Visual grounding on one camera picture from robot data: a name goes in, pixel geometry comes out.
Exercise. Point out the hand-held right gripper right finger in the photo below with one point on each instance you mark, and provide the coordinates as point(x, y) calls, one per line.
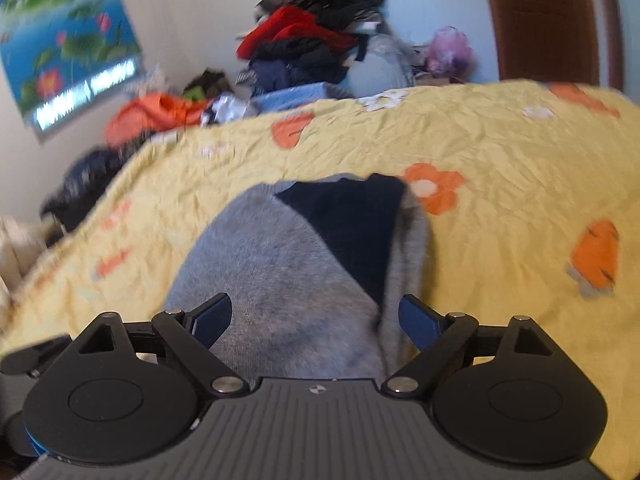
point(421, 321)

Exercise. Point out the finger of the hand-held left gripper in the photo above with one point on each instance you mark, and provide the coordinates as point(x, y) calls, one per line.
point(35, 355)

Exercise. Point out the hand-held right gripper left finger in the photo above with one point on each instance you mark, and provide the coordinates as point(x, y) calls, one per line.
point(212, 317)

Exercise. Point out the grey and navy knit sweater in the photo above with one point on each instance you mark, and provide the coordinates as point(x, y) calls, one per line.
point(280, 280)

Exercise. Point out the yellow floral printed blanket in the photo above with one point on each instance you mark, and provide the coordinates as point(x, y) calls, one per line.
point(500, 170)

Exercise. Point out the dark patterned cloth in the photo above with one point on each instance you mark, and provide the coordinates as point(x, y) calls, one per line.
point(87, 180)

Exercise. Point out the white plastic bag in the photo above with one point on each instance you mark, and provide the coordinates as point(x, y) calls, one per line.
point(225, 107)

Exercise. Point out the orange plastic bag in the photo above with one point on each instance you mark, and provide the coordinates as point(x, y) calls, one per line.
point(150, 115)

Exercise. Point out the green and dark cloth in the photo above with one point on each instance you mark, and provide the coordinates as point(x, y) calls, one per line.
point(207, 85)

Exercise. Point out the light blue knit garment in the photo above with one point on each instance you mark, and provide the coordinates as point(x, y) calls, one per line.
point(295, 97)

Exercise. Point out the dark navy jacket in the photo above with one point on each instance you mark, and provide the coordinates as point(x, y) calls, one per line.
point(295, 67)

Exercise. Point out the pink plastic bag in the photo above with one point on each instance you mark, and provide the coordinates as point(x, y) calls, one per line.
point(450, 50)

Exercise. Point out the red garment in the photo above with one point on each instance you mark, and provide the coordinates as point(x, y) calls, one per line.
point(290, 27)

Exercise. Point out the brown wooden door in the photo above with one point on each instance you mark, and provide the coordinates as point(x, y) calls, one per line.
point(540, 20)

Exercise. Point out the lotus wall poster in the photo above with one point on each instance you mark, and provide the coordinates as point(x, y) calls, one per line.
point(65, 40)

